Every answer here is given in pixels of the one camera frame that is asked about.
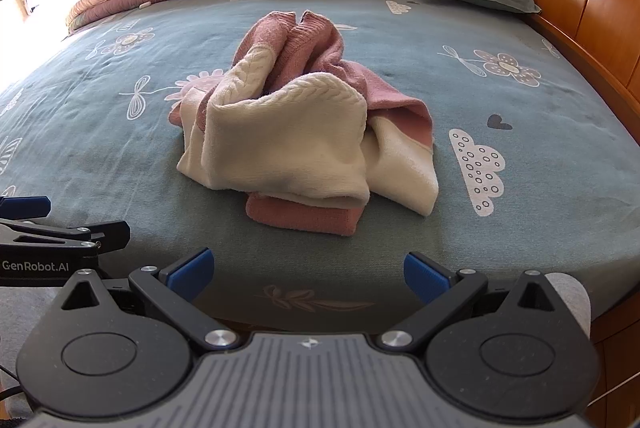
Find black cable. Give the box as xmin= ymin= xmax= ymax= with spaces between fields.
xmin=0 ymin=365 xmax=22 ymax=399

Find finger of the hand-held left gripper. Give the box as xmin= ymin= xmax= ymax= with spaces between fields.
xmin=0 ymin=195 xmax=52 ymax=220
xmin=0 ymin=219 xmax=131 ymax=255

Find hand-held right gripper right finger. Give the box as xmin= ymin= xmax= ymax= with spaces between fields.
xmin=375 ymin=251 xmax=569 ymax=352

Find pink and white knit sweater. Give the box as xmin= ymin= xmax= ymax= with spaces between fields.
xmin=168 ymin=10 xmax=441 ymax=237

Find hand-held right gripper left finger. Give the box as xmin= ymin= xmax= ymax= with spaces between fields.
xmin=60 ymin=247 xmax=243 ymax=354

